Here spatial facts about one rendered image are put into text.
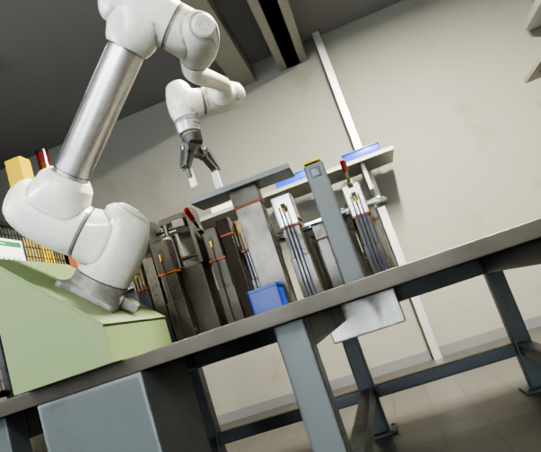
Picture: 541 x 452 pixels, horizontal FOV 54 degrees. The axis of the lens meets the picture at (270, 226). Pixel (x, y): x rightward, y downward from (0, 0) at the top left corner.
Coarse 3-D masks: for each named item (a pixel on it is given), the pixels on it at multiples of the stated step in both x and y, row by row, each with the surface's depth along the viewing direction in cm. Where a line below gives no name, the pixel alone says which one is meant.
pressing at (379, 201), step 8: (368, 200) 204; (376, 200) 204; (384, 200) 213; (376, 208) 222; (304, 224) 208; (312, 224) 215; (280, 232) 209; (304, 232) 226; (280, 240) 227; (128, 288) 217
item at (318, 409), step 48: (432, 288) 262; (288, 336) 129; (336, 336) 241; (528, 336) 250; (192, 384) 281; (384, 384) 262; (528, 384) 252; (0, 432) 142; (240, 432) 274; (336, 432) 124; (384, 432) 257
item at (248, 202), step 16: (240, 192) 185; (256, 192) 184; (240, 208) 185; (256, 208) 184; (240, 224) 184; (256, 224) 183; (256, 240) 182; (272, 240) 181; (256, 256) 181; (272, 256) 180; (256, 272) 181; (272, 272) 180; (288, 288) 178
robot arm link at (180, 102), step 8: (176, 80) 195; (168, 88) 195; (176, 88) 193; (184, 88) 194; (192, 88) 196; (168, 96) 194; (176, 96) 193; (184, 96) 193; (192, 96) 193; (200, 96) 194; (168, 104) 195; (176, 104) 192; (184, 104) 192; (192, 104) 193; (200, 104) 194; (176, 112) 192; (184, 112) 192; (192, 112) 193; (200, 112) 196
